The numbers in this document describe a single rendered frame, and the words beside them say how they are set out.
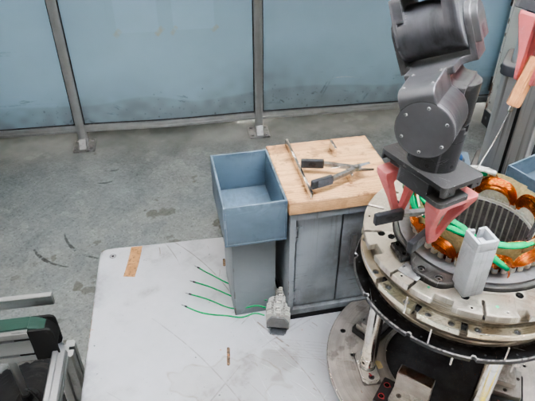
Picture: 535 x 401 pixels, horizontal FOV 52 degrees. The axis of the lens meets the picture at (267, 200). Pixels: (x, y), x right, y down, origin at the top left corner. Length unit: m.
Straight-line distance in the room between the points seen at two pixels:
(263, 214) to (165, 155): 2.20
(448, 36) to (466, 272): 0.29
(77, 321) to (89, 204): 0.75
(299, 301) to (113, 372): 0.36
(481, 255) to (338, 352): 0.41
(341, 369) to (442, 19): 0.63
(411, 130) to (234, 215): 0.43
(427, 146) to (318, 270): 0.53
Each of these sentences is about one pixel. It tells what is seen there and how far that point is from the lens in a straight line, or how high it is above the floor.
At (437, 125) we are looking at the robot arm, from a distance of 0.53.
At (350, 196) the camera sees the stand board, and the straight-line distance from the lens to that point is 0.92.
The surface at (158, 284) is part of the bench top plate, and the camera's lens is 1.17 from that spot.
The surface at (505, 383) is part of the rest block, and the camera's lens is 1.01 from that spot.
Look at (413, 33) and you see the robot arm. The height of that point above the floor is 1.41.
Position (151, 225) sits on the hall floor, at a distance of 2.58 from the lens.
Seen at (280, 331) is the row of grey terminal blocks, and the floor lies 0.78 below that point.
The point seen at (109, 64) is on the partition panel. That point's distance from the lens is 3.04.
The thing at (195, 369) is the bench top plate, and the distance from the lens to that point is 1.02.
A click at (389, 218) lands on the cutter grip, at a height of 1.17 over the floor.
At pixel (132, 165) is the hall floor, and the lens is 3.03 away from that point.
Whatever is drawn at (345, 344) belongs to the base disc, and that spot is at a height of 0.80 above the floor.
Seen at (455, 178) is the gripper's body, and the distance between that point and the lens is 0.63.
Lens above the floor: 1.60
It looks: 37 degrees down
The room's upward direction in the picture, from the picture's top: straight up
